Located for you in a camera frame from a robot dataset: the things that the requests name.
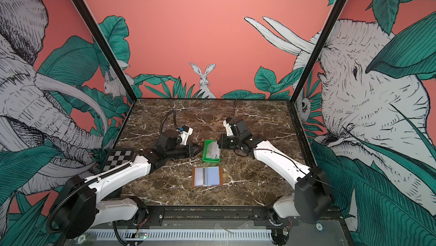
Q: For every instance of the stack of credit cards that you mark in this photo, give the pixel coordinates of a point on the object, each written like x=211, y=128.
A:
x=213, y=151

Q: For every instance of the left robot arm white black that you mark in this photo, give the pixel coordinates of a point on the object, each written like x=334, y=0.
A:
x=81, y=203

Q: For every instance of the green plastic tray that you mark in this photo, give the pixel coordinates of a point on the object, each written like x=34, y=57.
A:
x=204, y=153

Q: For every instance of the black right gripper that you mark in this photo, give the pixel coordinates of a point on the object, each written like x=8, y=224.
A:
x=225, y=145

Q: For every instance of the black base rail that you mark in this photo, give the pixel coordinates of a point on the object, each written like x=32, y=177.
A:
x=262, y=216

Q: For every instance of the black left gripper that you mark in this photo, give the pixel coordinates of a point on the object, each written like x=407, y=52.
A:
x=195, y=153

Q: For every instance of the black white checkerboard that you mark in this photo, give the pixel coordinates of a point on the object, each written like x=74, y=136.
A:
x=117, y=157

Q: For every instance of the right black frame post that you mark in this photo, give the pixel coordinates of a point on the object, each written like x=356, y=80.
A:
x=324, y=35

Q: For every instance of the white slotted cable duct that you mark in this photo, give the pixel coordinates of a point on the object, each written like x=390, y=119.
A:
x=198, y=234

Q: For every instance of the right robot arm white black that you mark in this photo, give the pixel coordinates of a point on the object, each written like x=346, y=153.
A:
x=312, y=194

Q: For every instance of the left black frame post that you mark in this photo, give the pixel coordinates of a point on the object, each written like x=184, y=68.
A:
x=103, y=44

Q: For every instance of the brown leather card holder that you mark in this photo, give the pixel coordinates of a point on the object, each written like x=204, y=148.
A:
x=207, y=176

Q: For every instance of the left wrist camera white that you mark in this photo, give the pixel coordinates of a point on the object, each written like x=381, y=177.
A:
x=184, y=133

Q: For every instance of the black frame post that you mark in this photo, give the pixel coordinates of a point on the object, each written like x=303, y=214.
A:
x=324, y=35
x=103, y=44

